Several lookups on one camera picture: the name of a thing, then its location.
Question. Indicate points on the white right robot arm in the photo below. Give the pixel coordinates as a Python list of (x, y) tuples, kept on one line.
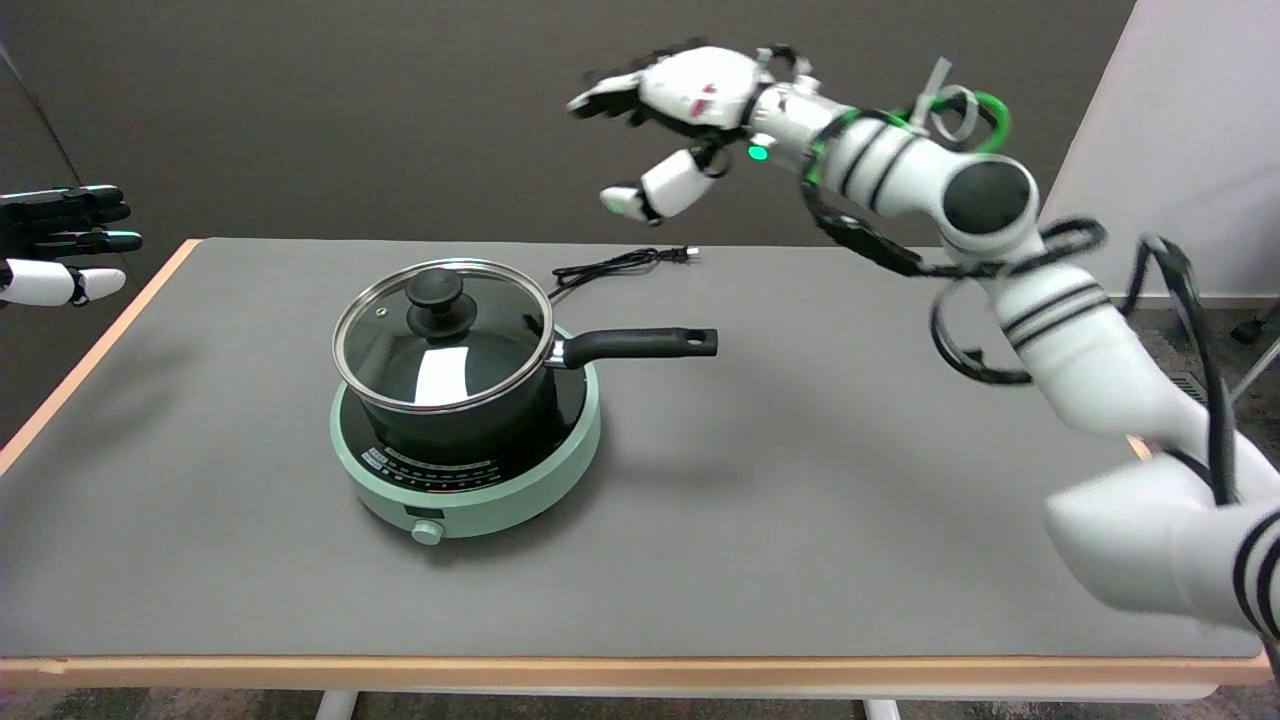
[(1080, 340)]

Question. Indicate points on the white partition panel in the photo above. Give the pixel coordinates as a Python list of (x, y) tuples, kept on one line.
[(1200, 100)]

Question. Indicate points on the glass lid with black knob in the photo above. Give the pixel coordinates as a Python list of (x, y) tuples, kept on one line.
[(440, 380)]

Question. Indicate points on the green round induction stove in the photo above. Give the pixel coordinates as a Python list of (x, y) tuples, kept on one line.
[(480, 506)]

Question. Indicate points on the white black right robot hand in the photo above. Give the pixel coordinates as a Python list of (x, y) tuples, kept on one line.
[(700, 85)]

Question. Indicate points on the black chair base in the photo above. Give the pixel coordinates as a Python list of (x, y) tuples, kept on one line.
[(1246, 330)]

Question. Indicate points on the white table leg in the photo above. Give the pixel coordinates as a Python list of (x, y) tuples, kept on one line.
[(883, 710), (335, 706)]

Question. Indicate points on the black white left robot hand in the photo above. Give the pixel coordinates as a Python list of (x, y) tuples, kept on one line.
[(40, 282)]

